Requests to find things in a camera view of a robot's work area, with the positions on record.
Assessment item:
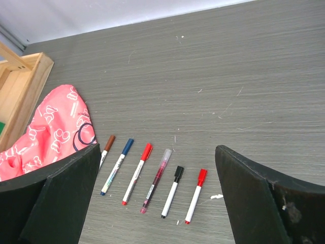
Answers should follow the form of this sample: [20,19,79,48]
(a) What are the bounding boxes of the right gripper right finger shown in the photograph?
[215,145,324,243]

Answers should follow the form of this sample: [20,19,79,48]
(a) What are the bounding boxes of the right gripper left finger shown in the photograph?
[1,144,101,243]

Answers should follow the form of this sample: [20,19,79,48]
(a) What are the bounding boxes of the red pen cap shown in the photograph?
[197,169,208,187]

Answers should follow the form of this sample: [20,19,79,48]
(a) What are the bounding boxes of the white pen brown cap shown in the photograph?
[99,135,116,169]

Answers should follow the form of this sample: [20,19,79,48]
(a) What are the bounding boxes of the white pen crosswise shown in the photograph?
[160,182,179,219]

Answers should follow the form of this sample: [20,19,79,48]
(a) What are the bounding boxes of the black pen cap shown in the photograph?
[174,166,184,183]

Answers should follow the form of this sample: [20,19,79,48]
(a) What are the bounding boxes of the dark red capped pen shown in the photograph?
[140,148,172,214]

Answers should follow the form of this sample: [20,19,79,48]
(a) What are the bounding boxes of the short white pen red tip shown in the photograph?
[122,143,153,205]

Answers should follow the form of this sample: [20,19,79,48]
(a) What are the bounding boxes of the coral patterned cloth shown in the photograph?
[1,84,96,181]

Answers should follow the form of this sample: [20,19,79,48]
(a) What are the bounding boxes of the green garment on hanger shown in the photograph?
[0,122,6,136]

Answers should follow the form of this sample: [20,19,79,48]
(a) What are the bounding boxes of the wooden rack base tray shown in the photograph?
[1,52,54,151]

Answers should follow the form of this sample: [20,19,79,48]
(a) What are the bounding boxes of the aluminium corner profile left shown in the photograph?
[1,24,27,51]

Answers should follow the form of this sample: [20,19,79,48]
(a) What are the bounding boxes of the wooden clothes rack frame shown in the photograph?
[0,42,33,71]

